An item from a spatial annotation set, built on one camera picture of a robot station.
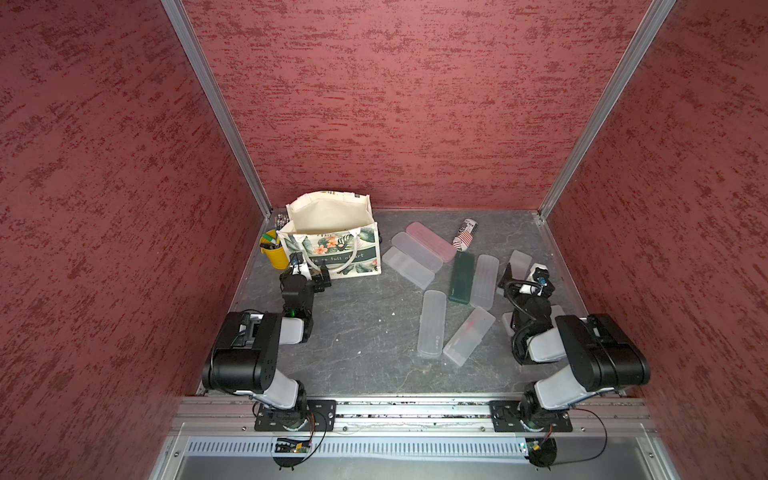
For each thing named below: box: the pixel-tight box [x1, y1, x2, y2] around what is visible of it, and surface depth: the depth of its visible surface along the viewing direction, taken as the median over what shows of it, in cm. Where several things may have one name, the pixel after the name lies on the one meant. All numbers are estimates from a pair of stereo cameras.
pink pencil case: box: [406, 222, 457, 263], surface depth 112 cm
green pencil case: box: [448, 251, 476, 305], surface depth 102 cm
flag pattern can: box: [452, 218, 478, 252], surface depth 112 cm
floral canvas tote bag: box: [277, 191, 382, 279], surface depth 93 cm
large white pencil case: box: [382, 246, 435, 291], surface depth 105 cm
